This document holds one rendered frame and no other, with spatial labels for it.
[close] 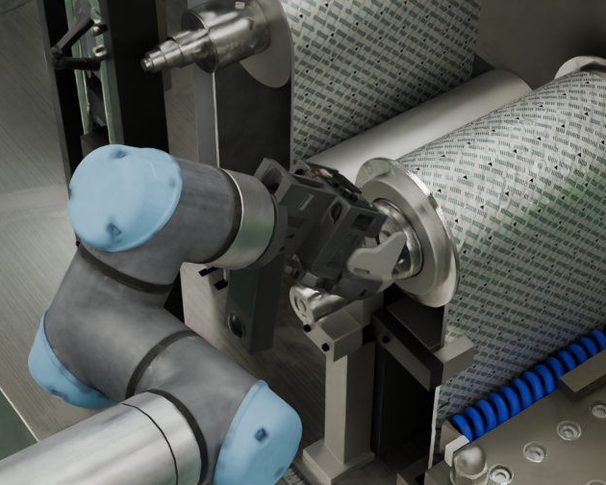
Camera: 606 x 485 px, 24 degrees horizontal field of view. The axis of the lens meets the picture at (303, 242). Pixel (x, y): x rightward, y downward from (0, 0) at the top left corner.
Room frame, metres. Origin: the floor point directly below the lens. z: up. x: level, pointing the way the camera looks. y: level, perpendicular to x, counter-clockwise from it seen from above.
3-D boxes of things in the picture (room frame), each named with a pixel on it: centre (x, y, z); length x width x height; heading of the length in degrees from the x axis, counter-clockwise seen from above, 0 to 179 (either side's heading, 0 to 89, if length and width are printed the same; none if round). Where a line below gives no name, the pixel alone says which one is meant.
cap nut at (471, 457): (0.78, -0.16, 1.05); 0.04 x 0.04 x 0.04
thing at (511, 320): (0.92, -0.23, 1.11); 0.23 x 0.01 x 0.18; 126
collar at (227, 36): (1.08, 0.08, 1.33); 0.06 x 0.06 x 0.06; 36
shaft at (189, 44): (1.05, 0.12, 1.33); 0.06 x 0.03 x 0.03; 126
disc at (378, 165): (0.90, -0.09, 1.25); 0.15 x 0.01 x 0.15; 36
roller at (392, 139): (1.06, -0.12, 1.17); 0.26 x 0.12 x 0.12; 126
